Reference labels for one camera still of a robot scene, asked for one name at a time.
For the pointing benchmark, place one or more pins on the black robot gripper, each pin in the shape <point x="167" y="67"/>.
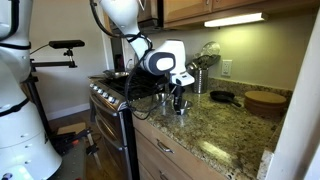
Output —
<point x="176" y="91"/>

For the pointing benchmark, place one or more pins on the silver metal bowl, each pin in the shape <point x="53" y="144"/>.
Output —
<point x="186" y="105"/>
<point x="160" y="98"/>

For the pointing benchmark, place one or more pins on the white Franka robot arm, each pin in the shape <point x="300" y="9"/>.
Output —
<point x="20" y="126"/>

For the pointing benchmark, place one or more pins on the round wooden board stack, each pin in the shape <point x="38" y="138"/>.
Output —
<point x="265" y="101"/>

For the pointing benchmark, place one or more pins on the small perforated steel utensil holder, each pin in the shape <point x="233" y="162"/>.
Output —
<point x="201" y="81"/>

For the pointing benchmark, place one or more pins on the black cast iron skillet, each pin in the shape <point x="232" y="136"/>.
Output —
<point x="222" y="96"/>

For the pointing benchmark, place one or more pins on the lower kitchen cabinet drawers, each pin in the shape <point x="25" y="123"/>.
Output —
<point x="166" y="156"/>

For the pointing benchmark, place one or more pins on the stainless gas stove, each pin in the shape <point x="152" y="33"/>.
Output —
<point x="113" y="113"/>

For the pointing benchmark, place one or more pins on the silver pan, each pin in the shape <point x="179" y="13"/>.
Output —
<point x="116" y="74"/>

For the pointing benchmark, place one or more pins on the black red bar clamp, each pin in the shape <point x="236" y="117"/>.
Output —
<point x="92" y="146"/>

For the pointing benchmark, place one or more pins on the wooden upper cabinets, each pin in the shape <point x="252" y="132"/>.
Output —
<point x="206" y="8"/>

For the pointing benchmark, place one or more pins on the under-cabinet light strip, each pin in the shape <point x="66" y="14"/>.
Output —
<point x="235" y="19"/>

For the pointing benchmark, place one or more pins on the flat cardboard piece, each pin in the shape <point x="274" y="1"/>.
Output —
<point x="71" y="128"/>

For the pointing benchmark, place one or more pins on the white door panel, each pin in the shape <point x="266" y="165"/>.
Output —
<point x="296" y="126"/>

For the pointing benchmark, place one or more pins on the white wall outlet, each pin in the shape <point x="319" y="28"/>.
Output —
<point x="227" y="68"/>

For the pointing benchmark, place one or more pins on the black stereo camera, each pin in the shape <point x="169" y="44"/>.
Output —
<point x="66" y="44"/>

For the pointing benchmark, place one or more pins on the black camera stand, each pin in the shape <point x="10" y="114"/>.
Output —
<point x="36" y="83"/>

